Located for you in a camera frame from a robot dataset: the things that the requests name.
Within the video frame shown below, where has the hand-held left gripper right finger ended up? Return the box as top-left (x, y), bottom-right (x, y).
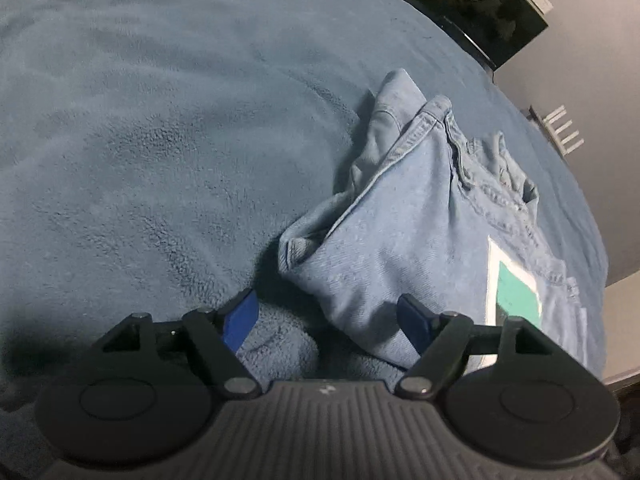
top-left (395, 292), bottom-right (553, 401)

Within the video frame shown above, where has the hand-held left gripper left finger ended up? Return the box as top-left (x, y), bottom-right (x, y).
top-left (99, 287), bottom-right (264, 401)

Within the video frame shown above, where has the light blue denim jacket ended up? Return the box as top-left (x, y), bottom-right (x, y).
top-left (277, 68), bottom-right (592, 370)

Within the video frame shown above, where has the blue fleece blanket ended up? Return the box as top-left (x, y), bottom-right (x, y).
top-left (0, 0), bottom-right (612, 480)

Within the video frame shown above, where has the dark router shelf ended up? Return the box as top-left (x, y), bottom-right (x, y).
top-left (527, 105), bottom-right (569, 159)

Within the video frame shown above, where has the white antenna router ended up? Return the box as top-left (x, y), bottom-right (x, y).
top-left (542, 104), bottom-right (586, 157)

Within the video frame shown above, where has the black flat screen monitor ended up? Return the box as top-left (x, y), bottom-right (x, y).
top-left (390, 0), bottom-right (550, 72)

